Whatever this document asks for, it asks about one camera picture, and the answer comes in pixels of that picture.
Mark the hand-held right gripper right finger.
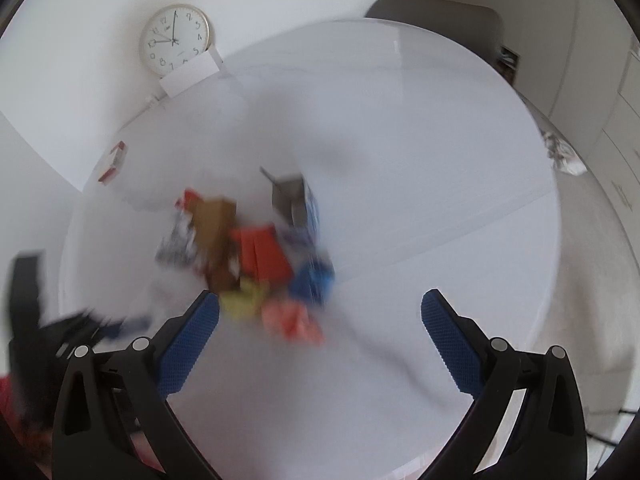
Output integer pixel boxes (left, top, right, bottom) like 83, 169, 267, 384
421, 289, 588, 480

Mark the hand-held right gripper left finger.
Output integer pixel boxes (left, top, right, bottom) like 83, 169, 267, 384
52, 290, 221, 480

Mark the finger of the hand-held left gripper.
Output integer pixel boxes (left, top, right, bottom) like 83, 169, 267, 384
87, 310, 153, 342

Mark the torn brown red cardboard piece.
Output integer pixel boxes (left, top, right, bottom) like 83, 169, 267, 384
192, 199, 238, 273

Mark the crumpled yellow paper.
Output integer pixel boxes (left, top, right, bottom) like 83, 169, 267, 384
220, 282, 268, 322

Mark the silver foil wrapper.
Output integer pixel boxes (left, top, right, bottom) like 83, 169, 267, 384
155, 215, 201, 271

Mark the red cloth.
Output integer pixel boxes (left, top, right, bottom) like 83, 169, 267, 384
0, 374, 31, 431

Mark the crumpled blue paper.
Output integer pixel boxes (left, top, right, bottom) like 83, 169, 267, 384
287, 260, 335, 307

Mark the small red packet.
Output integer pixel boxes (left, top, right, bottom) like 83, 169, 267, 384
175, 189, 203, 213

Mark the red and white small box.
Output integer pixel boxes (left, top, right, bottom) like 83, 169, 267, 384
97, 141, 128, 183

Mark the grey and blue carton box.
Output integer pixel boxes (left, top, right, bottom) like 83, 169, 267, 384
260, 166, 321, 233

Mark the crumpled patterned plastic bag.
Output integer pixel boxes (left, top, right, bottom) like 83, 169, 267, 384
540, 130, 586, 176

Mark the white paper card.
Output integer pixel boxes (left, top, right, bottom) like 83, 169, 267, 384
159, 49, 224, 98

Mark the white drawer cabinet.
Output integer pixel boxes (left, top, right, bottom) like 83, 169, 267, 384
580, 35, 640, 241

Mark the grey chair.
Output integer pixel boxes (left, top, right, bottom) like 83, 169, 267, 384
365, 0, 505, 61

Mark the tall white cabinet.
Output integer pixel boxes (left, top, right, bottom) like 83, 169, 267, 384
420, 0, 588, 121

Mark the round white wall clock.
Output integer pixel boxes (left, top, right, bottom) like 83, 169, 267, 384
139, 4, 215, 75

